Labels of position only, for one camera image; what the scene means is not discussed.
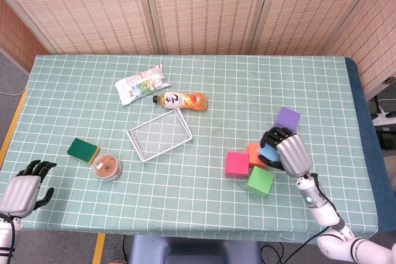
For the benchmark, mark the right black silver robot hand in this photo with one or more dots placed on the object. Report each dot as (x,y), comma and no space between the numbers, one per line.
(294,155)

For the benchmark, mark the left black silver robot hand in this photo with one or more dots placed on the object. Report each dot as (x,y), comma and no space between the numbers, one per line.
(20,193)

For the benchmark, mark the light blue foam cube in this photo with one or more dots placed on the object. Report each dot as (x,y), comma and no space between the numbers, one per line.
(269,153)

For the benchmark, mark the purple foam cube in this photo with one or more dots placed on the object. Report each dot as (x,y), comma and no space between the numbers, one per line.
(287,118)

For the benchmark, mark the orange foam cube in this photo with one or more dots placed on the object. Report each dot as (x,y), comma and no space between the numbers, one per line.
(253,155)

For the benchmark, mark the green foam cube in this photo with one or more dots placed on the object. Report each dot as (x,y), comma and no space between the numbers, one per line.
(260,180)

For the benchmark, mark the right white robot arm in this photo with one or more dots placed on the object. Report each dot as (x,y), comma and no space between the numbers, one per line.
(328,211)

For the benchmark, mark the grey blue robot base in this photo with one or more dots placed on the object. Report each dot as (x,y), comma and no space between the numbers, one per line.
(191,250)

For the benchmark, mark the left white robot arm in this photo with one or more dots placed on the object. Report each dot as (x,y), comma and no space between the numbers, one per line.
(7,239)

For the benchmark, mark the pink foam cube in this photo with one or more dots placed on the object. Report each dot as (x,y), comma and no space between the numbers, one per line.
(236,165)

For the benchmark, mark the green checked tablecloth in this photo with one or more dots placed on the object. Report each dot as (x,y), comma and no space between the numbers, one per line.
(278,84)

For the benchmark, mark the dark blue table cover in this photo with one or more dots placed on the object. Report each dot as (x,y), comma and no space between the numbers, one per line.
(368,152)

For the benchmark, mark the green yellow scrub sponge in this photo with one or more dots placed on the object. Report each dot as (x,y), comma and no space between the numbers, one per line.
(82,149)

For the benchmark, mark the clear jar with brown paste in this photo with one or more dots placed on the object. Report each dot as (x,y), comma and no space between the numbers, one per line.
(106,167)

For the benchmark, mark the orange drink plastic bottle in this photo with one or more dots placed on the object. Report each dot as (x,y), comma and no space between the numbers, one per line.
(182,100)

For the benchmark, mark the white printed snack packet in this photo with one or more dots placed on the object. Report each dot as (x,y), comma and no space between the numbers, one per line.
(140,86)

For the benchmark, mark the bamboo folding screen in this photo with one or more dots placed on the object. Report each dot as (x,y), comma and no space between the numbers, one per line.
(204,7)

